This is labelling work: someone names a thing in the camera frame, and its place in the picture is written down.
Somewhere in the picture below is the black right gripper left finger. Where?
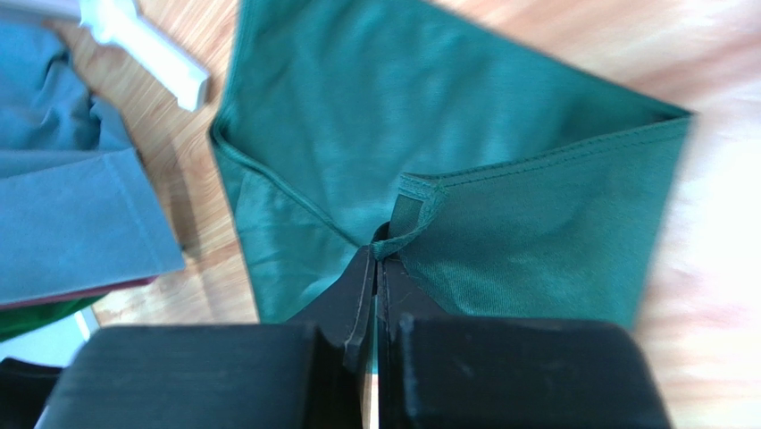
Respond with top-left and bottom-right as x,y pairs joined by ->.
289,246 -> 376,428

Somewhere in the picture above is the white metal clothes rack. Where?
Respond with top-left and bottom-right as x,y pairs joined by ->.
1,0 -> 210,112

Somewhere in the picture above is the maroon hanging shirt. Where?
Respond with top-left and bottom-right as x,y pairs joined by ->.
1,276 -> 157,309

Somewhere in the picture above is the green hanging t-shirt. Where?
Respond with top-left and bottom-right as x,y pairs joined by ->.
1,295 -> 104,341

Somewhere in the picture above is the dark green cloth napkin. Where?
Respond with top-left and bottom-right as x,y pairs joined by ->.
210,1 -> 691,328

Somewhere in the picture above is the grey-blue hanging shirt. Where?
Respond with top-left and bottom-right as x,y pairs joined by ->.
1,21 -> 185,304

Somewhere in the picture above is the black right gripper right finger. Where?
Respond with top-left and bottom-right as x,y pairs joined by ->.
376,257 -> 447,428

